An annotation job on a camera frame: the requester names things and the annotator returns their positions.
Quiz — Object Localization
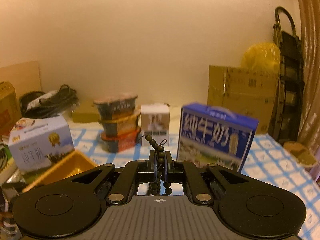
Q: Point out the black coiled cables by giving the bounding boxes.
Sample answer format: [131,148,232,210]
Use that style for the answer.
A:
[19,84,79,119]

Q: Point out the dark green bead necklace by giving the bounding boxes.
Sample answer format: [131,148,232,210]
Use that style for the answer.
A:
[138,134,173,197]

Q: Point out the gold plastic tray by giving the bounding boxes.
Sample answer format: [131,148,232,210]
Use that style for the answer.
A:
[22,150,97,193]

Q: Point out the black food bowl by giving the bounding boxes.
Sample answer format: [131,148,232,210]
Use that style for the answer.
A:
[99,111,141,137]
[100,126,141,153]
[93,93,138,120]

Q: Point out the open cardboard box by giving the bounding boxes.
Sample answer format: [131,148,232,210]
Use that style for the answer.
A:
[207,65,278,134]

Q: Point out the yellow plastic bag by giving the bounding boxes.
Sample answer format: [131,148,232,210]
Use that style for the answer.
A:
[241,42,280,74]

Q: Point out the small white product box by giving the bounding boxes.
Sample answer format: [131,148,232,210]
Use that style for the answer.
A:
[140,103,170,147]

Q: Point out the brown cardboard box left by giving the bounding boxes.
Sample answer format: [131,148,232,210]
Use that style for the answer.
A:
[1,61,42,134]

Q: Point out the light blue milk carton box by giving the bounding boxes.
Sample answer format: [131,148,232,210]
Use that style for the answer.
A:
[9,114,74,175]

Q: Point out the flat cardboard box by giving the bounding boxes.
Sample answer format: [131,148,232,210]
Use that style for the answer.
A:
[71,100,100,123]

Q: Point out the dark blue milk carton box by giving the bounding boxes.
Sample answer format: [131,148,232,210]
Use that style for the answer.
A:
[177,103,259,172]

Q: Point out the pink curtain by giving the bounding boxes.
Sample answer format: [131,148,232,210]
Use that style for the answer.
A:
[298,0,319,152]

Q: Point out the blue checked tablecloth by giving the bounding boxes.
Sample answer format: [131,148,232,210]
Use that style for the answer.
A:
[71,128,319,239]

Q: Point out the bottom black food bowl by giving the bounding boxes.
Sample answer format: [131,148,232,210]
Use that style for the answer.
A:
[100,126,141,153]

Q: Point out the top black food bowl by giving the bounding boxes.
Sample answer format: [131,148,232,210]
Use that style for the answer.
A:
[93,93,138,120]

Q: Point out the black folding cart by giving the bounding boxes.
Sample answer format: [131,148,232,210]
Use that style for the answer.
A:
[268,7,304,145]

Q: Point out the middle black food bowl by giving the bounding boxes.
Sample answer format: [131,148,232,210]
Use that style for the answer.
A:
[99,111,141,137]

